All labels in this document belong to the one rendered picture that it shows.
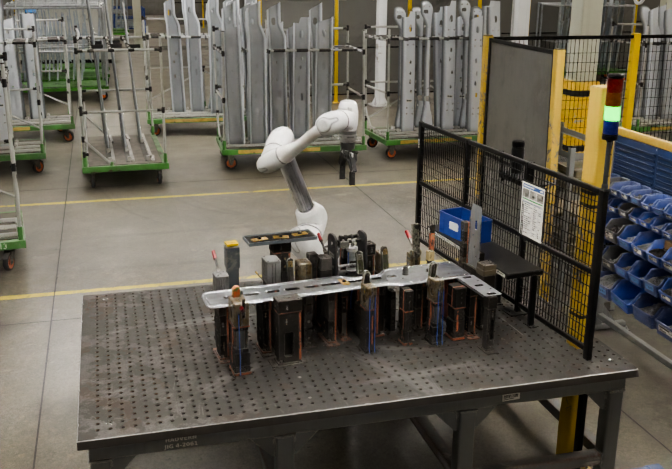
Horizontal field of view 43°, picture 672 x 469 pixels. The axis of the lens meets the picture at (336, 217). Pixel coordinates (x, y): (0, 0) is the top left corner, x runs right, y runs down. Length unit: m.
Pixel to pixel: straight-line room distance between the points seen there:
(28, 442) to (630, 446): 3.31
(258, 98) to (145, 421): 7.80
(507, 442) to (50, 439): 2.53
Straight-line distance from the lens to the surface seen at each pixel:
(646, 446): 5.11
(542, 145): 6.25
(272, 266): 4.22
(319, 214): 5.00
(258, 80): 11.06
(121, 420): 3.72
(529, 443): 4.94
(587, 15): 11.68
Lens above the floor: 2.51
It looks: 16 degrees down
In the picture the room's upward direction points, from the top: 1 degrees clockwise
